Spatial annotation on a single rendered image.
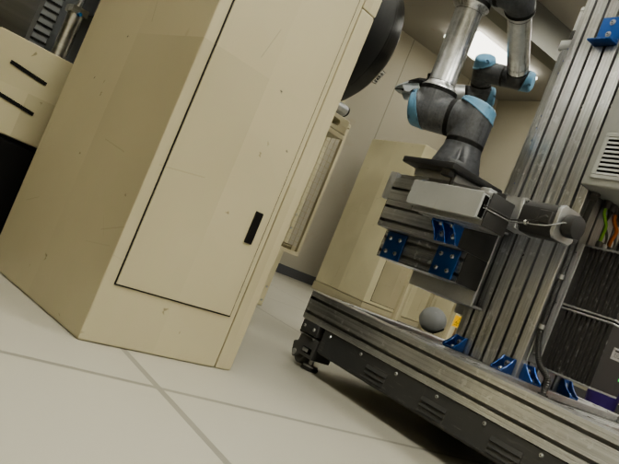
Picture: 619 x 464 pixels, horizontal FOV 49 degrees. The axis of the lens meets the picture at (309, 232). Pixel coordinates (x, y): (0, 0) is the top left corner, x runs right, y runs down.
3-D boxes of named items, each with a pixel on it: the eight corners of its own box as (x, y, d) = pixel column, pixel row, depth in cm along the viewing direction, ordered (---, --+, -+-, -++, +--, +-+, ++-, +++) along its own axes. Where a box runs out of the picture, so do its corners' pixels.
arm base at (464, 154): (486, 185, 202) (498, 154, 203) (454, 165, 194) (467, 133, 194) (451, 179, 215) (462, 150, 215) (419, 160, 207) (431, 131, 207)
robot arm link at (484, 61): (509, 56, 239) (504, 86, 245) (479, 50, 243) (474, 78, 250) (501, 64, 233) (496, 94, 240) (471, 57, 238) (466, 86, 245)
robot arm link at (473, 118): (480, 142, 197) (497, 98, 197) (437, 130, 203) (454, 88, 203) (486, 154, 208) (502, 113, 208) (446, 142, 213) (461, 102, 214)
